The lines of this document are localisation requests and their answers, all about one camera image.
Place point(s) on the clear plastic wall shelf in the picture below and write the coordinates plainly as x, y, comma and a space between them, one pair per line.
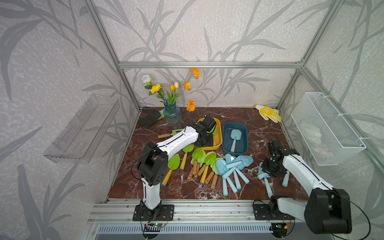
79, 140

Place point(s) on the green garden fork wooden handle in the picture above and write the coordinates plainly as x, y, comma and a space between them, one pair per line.
173, 133

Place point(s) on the dark teal storage box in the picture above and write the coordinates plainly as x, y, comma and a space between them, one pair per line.
241, 145

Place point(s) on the aluminium front rail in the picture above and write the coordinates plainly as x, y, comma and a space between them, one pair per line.
122, 211

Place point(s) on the yellow white garden glove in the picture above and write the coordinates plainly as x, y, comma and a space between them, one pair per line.
268, 113

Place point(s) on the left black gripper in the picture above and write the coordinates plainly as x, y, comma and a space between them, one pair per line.
210, 142

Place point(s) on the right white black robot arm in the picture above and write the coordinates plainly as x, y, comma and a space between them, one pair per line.
327, 211

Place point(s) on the glass vase with flowers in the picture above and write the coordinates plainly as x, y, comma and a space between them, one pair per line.
172, 113

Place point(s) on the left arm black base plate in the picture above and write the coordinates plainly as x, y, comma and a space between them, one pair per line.
160, 213

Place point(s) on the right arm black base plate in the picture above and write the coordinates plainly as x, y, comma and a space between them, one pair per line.
267, 211

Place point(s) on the yellow storage box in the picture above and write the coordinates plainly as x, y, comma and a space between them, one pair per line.
217, 138

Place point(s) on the white wire mesh basket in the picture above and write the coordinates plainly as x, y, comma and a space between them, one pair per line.
328, 135

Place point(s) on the black garden glove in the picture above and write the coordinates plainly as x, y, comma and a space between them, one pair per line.
150, 117

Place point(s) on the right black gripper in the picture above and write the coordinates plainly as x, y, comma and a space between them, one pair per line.
276, 174

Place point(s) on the green shovel wooden handle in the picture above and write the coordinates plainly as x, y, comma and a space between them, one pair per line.
198, 157
213, 176

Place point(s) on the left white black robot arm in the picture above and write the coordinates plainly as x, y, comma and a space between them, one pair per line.
152, 164

